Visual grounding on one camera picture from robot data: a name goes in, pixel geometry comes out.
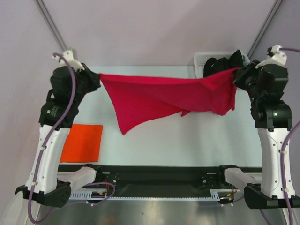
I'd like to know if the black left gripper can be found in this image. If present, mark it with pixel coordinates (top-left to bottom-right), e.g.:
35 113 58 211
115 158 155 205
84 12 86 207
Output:
71 63 101 106

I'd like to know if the red t shirt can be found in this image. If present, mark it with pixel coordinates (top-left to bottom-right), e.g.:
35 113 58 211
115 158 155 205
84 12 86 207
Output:
100 69 237 135

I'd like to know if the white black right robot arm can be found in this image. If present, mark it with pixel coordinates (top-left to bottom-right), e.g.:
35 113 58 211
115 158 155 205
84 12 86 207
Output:
234 60 300 209

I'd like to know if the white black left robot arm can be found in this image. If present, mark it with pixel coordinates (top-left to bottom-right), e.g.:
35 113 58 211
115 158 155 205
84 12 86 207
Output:
15 63 104 208

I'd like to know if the light blue garment in basket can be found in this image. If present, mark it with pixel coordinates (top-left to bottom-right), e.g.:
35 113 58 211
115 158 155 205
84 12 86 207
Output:
242 54 250 67

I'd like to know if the black garment in basket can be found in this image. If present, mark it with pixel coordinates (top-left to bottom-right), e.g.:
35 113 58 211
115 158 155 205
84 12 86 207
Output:
203 50 243 77

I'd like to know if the white perforated plastic basket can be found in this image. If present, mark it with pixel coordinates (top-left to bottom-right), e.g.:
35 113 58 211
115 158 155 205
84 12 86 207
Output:
194 52 246 78

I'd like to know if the folded orange t shirt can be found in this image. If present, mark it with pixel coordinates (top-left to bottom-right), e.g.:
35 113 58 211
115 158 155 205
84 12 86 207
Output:
60 124 103 163

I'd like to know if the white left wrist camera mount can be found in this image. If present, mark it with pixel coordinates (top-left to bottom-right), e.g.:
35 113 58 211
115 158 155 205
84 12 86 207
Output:
52 48 85 71

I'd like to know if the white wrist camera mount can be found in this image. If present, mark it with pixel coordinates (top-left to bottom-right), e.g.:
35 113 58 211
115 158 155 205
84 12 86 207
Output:
52 48 85 71
255 45 287 69

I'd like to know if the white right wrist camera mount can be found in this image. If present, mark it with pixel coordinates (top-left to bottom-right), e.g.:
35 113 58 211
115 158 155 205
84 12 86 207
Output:
255 45 287 69

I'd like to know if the aluminium right corner post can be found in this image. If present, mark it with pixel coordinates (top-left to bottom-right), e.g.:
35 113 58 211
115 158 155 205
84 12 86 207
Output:
247 0 284 58

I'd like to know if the aluminium corner post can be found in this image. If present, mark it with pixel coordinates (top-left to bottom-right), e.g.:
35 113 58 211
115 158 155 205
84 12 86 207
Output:
34 0 78 59
247 0 284 58

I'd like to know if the aluminium left corner post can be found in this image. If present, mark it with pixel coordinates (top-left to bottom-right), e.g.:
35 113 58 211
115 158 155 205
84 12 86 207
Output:
34 0 78 59

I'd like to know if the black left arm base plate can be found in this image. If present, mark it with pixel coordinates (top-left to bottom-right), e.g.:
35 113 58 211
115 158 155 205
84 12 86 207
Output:
94 165 122 189

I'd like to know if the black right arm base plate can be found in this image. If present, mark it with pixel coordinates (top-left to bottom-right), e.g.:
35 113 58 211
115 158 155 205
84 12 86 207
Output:
201 165 237 189

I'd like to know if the white slotted cable duct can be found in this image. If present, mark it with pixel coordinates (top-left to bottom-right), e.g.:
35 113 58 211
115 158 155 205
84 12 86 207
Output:
69 188 240 202

